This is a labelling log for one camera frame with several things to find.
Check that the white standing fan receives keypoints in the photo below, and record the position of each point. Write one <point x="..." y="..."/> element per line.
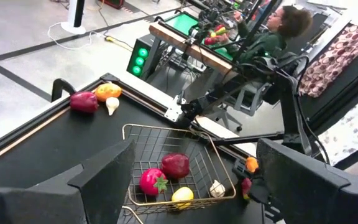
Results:
<point x="75" y="18"/>

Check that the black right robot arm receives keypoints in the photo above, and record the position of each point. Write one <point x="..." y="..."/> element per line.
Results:
<point x="291" y="109"/>

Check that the patterned pink cloth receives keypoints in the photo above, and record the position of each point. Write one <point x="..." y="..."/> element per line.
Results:
<point x="334" y="59"/>

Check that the orange yellow mango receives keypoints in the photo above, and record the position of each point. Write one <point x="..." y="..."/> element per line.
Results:
<point x="108" y="91"/>

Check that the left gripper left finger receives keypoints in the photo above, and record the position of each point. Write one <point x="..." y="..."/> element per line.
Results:
<point x="57" y="202"/>

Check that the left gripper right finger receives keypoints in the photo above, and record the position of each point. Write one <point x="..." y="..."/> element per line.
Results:
<point x="315" y="199"/>

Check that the white garlic bulb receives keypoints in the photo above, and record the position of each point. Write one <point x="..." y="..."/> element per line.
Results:
<point x="112" y="104"/>
<point x="217" y="188"/>

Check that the person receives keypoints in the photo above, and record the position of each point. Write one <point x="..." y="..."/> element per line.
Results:
<point x="259" y="43"/>

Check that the yellow lemon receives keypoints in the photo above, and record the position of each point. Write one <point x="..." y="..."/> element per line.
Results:
<point x="182" y="194"/>

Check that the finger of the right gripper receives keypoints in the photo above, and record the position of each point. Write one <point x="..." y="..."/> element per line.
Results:
<point x="257" y="193"/>
<point x="239" y="168"/>

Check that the black aluminium table frame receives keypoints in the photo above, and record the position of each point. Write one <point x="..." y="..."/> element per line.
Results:
<point x="26" y="129"/>

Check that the small orange fruit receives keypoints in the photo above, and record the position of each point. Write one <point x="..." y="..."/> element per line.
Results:
<point x="252" y="164"/>

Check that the grey office chair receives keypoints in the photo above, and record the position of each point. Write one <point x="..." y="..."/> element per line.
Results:
<point x="247" y="96"/>

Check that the computer tower green lights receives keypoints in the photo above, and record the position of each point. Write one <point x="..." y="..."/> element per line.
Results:
<point x="138" y="57"/>

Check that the white metal bracket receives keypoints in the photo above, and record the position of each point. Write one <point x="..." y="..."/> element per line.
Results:
<point x="174" y="109"/>

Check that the pink red fruit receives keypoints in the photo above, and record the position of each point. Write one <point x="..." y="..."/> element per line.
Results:
<point x="151" y="182"/>

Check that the wooden table green mat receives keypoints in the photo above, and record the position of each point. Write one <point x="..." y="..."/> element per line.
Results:
<point x="191" y="48"/>

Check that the dark red fruit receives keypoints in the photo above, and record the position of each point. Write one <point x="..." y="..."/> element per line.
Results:
<point x="84" y="102"/>
<point x="175" y="165"/>

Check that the red chili pepper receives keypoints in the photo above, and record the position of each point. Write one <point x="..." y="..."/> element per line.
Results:
<point x="246" y="186"/>

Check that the black clamp bracket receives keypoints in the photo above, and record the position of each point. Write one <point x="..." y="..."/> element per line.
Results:
<point x="56" y="85"/>

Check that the pile of toy produce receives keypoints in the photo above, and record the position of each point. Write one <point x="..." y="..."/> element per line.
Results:
<point x="216" y="34"/>

